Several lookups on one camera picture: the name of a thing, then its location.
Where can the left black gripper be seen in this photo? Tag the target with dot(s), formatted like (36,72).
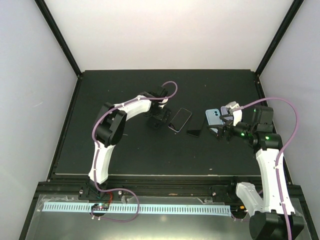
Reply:
(161,115)

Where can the right black frame post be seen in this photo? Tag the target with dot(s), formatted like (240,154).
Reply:
(282,29)

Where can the black cased phone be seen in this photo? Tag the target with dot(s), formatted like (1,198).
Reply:
(155,123)

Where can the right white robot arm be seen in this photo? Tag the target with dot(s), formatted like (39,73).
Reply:
(271,214)

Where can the black smartphone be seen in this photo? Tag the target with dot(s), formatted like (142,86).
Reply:
(195,126)

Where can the white slotted cable duct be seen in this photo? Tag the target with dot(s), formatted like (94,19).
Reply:
(155,209)

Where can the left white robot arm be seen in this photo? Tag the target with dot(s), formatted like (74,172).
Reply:
(110,125)

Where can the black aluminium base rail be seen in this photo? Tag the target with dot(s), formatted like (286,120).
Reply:
(218,190)

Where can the light blue cased phone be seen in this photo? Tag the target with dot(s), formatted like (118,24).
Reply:
(213,117)

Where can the lilac phone case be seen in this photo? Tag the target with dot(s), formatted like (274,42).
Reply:
(224,112)

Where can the left black frame post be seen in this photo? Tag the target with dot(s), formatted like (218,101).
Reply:
(46,13)

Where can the silver edged smartphone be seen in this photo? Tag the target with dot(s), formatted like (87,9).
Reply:
(179,120)

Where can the left controller board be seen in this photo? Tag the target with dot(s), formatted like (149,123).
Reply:
(100,207)

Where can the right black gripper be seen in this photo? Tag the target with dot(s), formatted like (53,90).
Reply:
(227,125)

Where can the right controller board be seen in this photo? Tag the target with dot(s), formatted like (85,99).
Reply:
(238,208)

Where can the controller board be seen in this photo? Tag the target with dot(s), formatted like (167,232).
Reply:
(238,208)
(100,207)

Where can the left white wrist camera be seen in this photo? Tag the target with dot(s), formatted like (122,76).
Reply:
(164,101)

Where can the black frame post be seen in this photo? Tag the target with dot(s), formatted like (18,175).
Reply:
(282,29)
(46,13)

